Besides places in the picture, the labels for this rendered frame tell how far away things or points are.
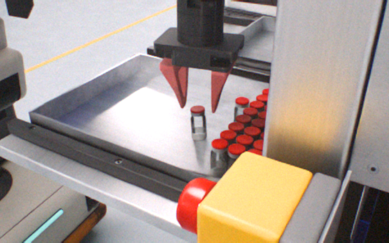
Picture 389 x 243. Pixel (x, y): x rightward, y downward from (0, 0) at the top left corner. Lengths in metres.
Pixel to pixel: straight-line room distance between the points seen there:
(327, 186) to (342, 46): 0.09
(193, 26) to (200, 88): 0.25
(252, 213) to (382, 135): 0.10
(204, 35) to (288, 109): 0.21
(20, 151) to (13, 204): 0.89
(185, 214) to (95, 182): 0.25
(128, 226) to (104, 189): 1.20
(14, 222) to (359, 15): 1.28
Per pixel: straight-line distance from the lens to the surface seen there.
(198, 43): 0.49
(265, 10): 1.42
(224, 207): 0.25
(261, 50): 0.90
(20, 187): 1.55
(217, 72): 0.49
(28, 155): 0.60
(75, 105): 0.68
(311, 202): 0.27
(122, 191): 0.50
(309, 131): 0.30
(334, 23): 0.27
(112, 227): 1.72
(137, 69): 0.79
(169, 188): 0.47
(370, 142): 0.29
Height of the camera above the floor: 1.20
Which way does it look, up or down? 30 degrees down
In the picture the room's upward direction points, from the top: straight up
